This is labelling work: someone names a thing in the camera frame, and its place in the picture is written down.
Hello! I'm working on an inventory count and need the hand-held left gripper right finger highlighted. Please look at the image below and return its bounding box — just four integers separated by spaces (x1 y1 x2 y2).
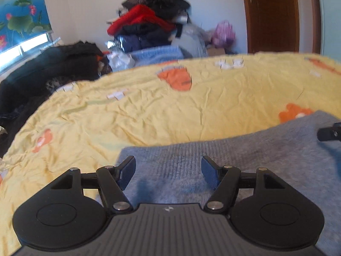
201 155 287 214

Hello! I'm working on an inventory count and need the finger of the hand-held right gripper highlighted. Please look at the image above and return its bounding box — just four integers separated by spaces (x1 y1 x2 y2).
317 122 341 142

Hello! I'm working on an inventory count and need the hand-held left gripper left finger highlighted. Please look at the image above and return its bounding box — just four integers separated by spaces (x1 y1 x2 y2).
50 155 136 214

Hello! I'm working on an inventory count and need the grey sweater with navy sleeves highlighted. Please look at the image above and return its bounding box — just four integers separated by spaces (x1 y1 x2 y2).
114 109 341 256

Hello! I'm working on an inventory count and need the pile of black clothes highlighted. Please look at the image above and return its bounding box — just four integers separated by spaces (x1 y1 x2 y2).
0 41 111 158

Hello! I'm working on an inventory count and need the yellow printed bedsheet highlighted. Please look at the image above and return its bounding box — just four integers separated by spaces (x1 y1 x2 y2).
0 52 341 256

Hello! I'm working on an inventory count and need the white crumpled plastic bag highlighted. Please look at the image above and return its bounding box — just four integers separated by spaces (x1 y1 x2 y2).
106 51 136 73

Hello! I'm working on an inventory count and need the cardboard box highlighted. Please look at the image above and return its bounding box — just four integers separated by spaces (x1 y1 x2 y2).
206 46 227 57

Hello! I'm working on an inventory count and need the light blue folded sweater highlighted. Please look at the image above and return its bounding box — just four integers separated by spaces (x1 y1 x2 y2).
128 45 186 67

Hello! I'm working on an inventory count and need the brown wooden door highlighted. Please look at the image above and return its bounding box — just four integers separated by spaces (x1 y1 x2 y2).
239 0 322 54

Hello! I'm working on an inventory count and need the clear plastic bag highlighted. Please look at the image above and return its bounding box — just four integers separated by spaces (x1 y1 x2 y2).
170 22 211 58

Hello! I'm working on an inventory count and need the navy padded jacket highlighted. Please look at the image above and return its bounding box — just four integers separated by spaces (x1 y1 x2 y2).
107 23 177 55

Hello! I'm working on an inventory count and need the pink plastic bag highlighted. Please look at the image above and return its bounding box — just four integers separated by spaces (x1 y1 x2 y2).
211 20 236 47

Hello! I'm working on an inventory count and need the window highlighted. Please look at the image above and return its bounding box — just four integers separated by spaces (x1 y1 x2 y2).
0 31 53 73

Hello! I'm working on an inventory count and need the black garment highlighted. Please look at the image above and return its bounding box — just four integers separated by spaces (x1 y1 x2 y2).
122 0 191 20

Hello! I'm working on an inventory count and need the lotus flower painting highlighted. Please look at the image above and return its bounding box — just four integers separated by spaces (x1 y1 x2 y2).
0 0 53 52

